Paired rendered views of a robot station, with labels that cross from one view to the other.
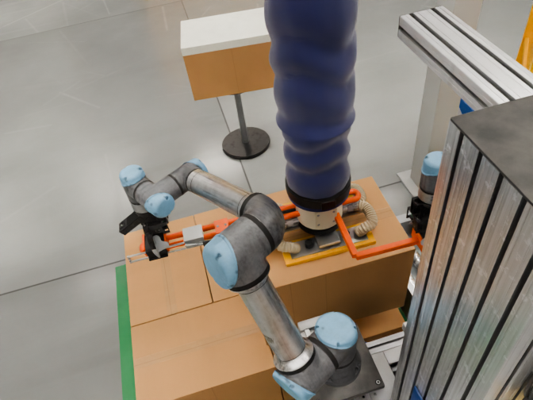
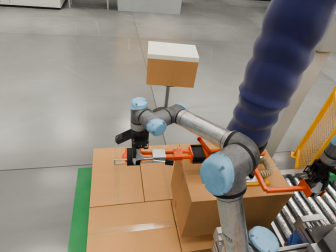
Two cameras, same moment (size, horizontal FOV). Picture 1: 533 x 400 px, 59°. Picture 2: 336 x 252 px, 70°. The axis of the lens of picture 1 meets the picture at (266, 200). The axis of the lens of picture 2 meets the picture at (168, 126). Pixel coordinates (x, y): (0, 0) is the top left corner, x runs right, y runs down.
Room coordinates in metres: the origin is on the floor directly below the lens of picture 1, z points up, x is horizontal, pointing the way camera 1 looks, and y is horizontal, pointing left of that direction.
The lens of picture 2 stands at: (0.20, 0.35, 2.14)
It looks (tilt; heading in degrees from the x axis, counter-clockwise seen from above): 39 degrees down; 353
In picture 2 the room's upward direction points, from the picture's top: 8 degrees clockwise
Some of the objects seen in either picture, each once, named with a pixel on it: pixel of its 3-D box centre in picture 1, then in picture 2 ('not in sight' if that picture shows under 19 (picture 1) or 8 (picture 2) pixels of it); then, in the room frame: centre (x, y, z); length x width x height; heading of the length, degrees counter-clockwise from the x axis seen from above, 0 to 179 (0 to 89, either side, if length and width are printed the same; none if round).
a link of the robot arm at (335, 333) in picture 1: (334, 339); (259, 246); (0.63, -0.13, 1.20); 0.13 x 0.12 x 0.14; 128
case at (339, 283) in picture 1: (320, 259); (223, 188); (1.14, -0.18, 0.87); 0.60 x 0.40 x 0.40; 97
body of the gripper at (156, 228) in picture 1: (152, 217); (139, 136); (1.08, 0.38, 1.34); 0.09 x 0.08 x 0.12; 97
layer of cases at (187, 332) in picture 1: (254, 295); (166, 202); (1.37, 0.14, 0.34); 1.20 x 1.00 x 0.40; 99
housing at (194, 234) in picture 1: (193, 236); (158, 155); (1.10, 0.28, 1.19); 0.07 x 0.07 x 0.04; 7
